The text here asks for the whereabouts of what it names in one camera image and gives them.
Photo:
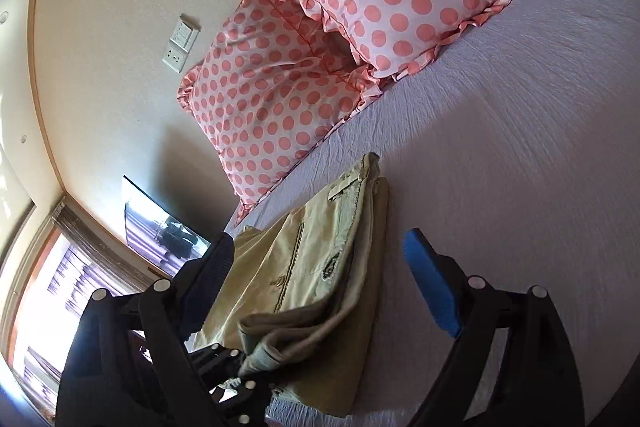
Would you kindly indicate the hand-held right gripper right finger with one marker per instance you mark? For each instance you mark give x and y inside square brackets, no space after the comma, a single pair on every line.
[434,282]

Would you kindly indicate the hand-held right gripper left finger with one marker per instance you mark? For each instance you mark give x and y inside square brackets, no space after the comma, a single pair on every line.
[212,267]

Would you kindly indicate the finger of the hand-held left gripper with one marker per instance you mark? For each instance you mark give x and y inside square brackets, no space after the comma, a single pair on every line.
[225,351]
[247,399]

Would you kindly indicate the khaki pants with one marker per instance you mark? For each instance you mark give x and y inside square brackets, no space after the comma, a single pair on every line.
[310,267]

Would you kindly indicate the brown curtain pelmet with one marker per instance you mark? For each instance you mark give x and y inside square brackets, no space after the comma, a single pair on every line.
[100,242]

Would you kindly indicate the light purple bed sheet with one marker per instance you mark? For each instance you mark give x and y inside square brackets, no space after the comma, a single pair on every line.
[500,157]

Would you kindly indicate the window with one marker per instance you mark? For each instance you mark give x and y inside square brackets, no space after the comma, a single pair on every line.
[55,287]

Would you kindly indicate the small pink polka dot pillow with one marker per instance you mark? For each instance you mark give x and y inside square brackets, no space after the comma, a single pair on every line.
[260,107]

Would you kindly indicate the white wall socket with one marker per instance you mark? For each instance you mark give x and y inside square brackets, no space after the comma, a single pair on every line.
[175,59]

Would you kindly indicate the white wall switch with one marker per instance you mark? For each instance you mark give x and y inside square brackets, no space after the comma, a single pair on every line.
[186,33]

